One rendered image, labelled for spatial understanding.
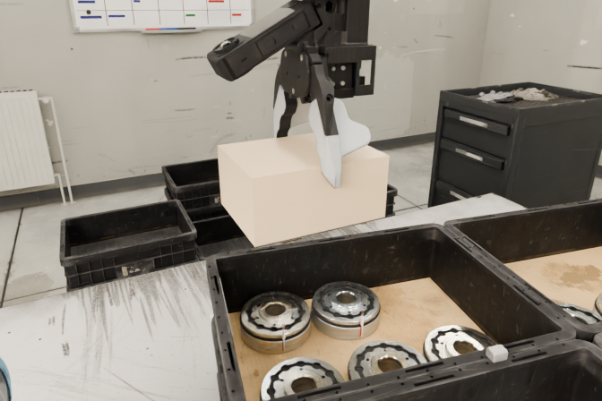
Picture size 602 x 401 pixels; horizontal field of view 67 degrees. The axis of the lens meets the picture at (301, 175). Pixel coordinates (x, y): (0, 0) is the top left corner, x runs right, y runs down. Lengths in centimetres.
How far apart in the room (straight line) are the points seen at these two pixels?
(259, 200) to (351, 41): 20
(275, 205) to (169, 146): 306
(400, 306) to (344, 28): 45
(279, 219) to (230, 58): 17
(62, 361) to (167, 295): 23
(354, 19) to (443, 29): 400
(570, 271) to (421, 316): 32
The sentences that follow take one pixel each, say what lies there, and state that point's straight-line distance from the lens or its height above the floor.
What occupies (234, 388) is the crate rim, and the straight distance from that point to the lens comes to 49.
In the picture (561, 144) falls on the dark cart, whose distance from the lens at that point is 224.
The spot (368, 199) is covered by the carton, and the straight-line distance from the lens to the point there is 51.
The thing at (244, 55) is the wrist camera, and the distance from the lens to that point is 44.
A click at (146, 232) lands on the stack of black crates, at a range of 178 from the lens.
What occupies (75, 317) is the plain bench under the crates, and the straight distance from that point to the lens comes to 104.
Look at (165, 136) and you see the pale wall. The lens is 347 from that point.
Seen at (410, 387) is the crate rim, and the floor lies 93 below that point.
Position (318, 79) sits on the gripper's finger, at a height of 121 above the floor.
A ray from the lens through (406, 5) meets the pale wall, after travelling 420.
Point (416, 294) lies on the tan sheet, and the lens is 80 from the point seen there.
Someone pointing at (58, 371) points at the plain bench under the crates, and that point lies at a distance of 93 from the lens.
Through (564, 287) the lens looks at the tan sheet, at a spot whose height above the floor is 83.
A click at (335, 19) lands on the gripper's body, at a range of 50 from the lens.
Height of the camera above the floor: 128
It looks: 21 degrees down
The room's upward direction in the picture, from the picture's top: straight up
